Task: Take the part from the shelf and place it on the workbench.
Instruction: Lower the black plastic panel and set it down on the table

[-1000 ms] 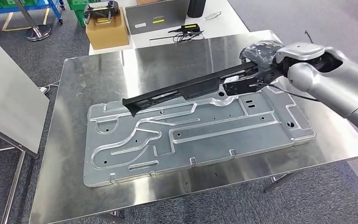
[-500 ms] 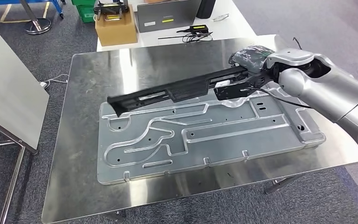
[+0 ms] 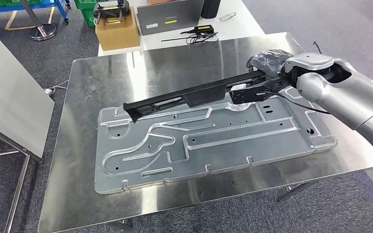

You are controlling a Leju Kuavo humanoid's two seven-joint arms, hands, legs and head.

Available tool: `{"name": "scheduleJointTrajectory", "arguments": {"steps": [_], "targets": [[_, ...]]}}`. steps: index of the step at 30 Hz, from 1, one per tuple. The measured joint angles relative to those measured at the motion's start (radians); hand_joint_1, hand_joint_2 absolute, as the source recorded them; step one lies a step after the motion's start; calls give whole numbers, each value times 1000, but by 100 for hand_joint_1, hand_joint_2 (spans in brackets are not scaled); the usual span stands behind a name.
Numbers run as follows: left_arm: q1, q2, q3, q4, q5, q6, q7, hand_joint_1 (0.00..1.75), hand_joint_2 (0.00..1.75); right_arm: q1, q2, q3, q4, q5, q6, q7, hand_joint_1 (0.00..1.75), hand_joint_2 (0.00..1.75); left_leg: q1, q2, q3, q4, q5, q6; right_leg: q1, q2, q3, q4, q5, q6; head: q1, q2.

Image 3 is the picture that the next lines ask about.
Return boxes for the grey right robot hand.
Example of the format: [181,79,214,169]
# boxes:
[246,49,294,80]

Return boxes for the long black plastic part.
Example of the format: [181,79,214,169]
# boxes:
[122,69,268,124]

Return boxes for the stainless steel workbench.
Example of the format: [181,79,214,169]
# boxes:
[37,31,373,233]

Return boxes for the clear safety glasses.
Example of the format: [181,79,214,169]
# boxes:
[218,12,237,22]

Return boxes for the black cylinder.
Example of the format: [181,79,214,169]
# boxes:
[200,0,222,19]

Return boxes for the stamped sheet metal panel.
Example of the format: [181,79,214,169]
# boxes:
[93,86,339,196]

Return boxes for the grey laptop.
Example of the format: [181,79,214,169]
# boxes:
[136,0,206,36]

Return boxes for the brown cardboard box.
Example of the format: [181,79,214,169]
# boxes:
[94,7,141,52]

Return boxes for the black handheld controller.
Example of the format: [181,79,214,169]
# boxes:
[93,0,132,25]

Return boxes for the green plastic crate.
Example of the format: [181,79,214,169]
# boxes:
[73,0,99,28]

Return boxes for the blue wheeled cart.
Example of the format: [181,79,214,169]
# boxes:
[0,0,72,25]

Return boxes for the white-topped steel-leg table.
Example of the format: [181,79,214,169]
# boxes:
[0,29,56,233]

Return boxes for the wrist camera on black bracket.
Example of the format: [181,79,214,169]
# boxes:
[228,77,292,105]

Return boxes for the black power adapter with cable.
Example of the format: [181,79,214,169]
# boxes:
[160,24,220,45]

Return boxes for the white cable with plug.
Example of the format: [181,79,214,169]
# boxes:
[44,80,69,97]

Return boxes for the chrome stanchion post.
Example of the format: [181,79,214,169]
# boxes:
[19,0,58,42]

